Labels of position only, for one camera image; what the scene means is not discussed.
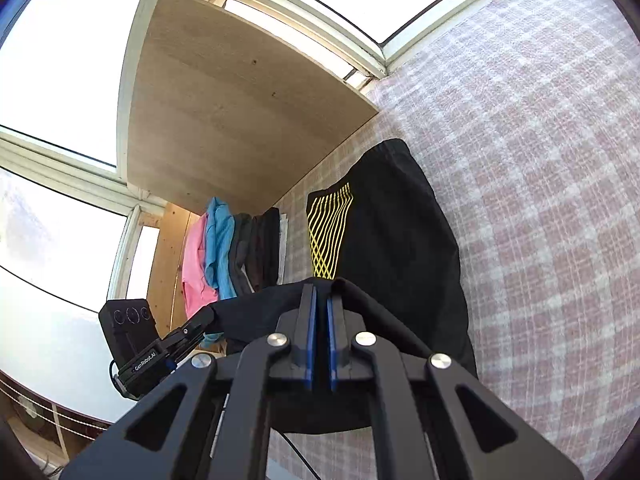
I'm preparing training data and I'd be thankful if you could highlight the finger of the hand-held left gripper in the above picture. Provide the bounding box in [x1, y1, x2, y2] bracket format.
[169, 318, 217, 361]
[172, 306, 217, 342]

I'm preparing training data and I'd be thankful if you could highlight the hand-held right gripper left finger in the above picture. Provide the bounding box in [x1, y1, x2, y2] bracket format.
[60, 282, 318, 480]

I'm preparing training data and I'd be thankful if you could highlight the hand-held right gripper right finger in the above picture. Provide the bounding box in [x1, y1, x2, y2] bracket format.
[326, 291, 583, 480]

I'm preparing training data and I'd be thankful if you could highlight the black shorts yellow line print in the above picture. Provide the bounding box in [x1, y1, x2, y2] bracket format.
[202, 138, 478, 436]

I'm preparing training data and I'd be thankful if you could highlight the folded pink garment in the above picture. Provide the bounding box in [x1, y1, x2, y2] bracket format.
[181, 212, 221, 317]

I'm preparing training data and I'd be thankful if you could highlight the slatted pine wooden board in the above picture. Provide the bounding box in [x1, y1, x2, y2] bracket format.
[146, 202, 211, 336]

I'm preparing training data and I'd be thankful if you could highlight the folded dark grey garment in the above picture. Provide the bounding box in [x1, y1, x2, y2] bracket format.
[230, 212, 257, 294]

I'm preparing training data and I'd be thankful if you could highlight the folded black garment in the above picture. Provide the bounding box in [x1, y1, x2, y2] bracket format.
[249, 206, 282, 291]

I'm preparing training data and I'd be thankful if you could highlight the folded beige garment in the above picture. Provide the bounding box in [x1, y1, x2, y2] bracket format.
[276, 211, 289, 286]

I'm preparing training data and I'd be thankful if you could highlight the large light wooden board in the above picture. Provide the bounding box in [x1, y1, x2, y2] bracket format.
[119, 0, 379, 216]

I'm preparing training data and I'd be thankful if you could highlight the black cable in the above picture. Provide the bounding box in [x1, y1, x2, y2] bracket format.
[109, 357, 143, 402]

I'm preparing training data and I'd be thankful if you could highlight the white window frame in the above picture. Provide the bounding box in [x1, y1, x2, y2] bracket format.
[0, 0, 561, 321]

